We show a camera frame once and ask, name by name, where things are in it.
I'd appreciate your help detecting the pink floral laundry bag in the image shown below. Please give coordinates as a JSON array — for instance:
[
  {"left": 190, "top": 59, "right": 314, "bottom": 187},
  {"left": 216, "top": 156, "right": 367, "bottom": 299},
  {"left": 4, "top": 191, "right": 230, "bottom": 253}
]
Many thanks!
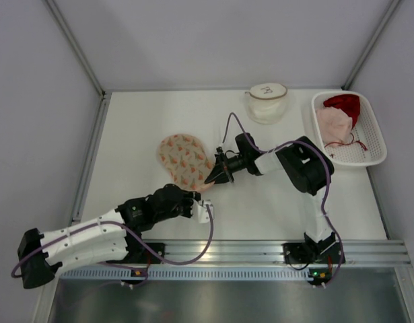
[{"left": 158, "top": 133, "right": 215, "bottom": 192}]

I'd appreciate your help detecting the white round mesh laundry bag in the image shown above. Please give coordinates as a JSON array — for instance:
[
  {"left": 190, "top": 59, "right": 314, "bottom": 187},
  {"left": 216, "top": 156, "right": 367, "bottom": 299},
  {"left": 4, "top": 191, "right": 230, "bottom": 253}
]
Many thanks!
[{"left": 244, "top": 83, "right": 289, "bottom": 124}]

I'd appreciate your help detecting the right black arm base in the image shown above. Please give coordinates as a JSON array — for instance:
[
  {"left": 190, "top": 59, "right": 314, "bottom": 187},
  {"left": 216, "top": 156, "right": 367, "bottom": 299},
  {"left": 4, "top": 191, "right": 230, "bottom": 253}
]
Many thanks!
[{"left": 283, "top": 242, "right": 345, "bottom": 265}]

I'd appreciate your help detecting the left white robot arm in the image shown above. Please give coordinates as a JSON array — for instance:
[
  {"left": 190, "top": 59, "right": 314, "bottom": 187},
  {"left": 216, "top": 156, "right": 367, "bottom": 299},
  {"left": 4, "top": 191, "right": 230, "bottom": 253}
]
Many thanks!
[{"left": 11, "top": 184, "right": 203, "bottom": 289}]

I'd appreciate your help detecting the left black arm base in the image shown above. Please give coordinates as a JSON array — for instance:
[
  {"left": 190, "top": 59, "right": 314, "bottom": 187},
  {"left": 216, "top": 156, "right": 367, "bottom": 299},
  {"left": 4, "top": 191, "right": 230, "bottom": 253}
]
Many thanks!
[{"left": 122, "top": 240, "right": 166, "bottom": 264}]

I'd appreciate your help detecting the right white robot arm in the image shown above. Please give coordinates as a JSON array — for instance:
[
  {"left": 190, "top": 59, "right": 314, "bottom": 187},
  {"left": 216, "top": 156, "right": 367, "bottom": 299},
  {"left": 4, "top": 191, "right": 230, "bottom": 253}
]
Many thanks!
[{"left": 205, "top": 133, "right": 336, "bottom": 254}]

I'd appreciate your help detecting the white plastic laundry basket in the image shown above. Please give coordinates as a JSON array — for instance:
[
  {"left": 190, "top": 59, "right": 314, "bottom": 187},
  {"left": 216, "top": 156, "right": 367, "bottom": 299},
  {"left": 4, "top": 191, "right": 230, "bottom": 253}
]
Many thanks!
[{"left": 311, "top": 90, "right": 387, "bottom": 169}]

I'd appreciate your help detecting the pink garment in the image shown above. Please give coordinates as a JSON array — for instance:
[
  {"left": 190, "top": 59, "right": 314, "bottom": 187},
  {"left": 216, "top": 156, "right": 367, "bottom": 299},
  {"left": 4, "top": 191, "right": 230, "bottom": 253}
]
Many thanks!
[{"left": 316, "top": 107, "right": 353, "bottom": 145}]

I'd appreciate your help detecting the red garment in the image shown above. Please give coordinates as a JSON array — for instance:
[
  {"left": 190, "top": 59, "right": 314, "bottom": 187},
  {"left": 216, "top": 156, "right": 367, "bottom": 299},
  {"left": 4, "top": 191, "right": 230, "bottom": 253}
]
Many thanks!
[{"left": 323, "top": 94, "right": 361, "bottom": 128}]

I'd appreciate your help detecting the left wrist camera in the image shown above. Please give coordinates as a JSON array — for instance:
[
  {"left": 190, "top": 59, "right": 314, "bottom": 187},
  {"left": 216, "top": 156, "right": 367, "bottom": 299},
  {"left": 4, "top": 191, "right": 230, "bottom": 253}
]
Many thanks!
[{"left": 192, "top": 200, "right": 214, "bottom": 224}]

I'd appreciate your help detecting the aluminium mounting rail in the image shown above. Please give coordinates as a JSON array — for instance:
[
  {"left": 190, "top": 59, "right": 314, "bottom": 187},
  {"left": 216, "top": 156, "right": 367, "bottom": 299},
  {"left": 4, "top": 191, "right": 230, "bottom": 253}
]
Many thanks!
[{"left": 147, "top": 240, "right": 411, "bottom": 267}]

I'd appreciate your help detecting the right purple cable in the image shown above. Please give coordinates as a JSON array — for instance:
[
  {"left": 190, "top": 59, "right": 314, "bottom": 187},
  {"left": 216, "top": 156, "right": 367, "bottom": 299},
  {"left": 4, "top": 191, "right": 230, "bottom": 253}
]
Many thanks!
[{"left": 221, "top": 112, "right": 345, "bottom": 287}]

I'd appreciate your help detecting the white slotted cable duct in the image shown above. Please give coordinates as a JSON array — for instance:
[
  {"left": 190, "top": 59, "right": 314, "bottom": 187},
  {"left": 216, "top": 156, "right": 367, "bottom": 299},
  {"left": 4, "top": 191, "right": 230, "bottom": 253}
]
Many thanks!
[{"left": 60, "top": 266, "right": 331, "bottom": 281}]

